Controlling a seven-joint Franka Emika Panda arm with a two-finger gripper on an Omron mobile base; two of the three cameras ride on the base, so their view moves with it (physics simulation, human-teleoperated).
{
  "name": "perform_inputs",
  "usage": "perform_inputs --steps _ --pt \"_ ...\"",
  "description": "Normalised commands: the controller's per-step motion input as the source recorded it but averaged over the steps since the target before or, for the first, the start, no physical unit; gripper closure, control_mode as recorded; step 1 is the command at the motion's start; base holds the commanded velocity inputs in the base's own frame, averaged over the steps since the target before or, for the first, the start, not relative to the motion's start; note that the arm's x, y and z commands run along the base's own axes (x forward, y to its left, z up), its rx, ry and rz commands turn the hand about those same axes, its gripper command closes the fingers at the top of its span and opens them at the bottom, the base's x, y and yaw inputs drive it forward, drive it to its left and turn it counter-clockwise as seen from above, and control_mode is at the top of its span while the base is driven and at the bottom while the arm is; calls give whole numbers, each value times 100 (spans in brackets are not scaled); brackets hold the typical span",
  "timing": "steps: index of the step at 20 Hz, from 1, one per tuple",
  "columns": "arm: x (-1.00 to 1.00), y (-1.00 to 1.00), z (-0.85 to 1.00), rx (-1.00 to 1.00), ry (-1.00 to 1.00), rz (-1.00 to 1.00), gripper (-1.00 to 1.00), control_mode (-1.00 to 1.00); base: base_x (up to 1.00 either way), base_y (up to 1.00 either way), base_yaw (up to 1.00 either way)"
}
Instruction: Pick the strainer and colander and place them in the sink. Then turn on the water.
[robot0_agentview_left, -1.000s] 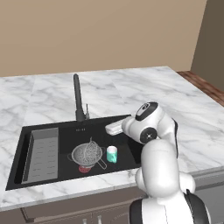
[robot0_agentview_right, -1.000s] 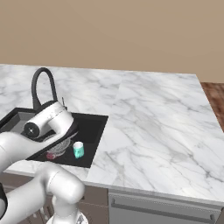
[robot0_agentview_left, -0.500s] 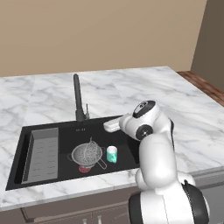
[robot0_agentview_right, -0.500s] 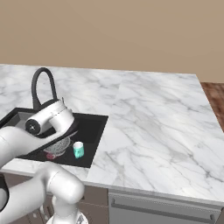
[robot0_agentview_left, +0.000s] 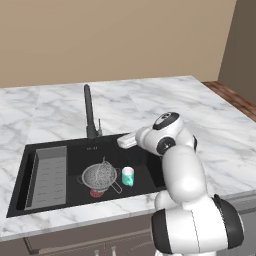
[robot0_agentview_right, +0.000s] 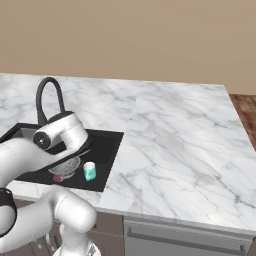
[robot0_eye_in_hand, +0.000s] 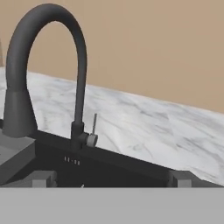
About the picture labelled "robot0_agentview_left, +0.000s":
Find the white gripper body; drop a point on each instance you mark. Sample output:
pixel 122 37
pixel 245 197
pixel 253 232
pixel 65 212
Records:
pixel 126 140

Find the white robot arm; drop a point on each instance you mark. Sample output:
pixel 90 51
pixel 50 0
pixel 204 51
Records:
pixel 185 180

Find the silver mesh strainer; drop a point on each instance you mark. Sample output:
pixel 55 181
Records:
pixel 106 171

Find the black sink basin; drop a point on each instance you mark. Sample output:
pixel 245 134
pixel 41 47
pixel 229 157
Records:
pixel 80 151

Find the silver metal colander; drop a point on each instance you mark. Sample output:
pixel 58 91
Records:
pixel 91 180

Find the grey tap lever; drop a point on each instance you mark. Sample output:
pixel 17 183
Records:
pixel 99 127

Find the teal and white mug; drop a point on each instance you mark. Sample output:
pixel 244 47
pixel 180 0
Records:
pixel 128 176

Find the black tap spout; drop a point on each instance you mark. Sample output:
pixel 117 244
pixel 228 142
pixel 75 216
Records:
pixel 89 113

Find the red round object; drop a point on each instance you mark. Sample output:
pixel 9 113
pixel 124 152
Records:
pixel 96 193

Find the grey drain rack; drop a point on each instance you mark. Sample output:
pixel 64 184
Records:
pixel 50 176

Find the brown cupboard front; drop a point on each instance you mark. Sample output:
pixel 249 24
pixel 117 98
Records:
pixel 100 236

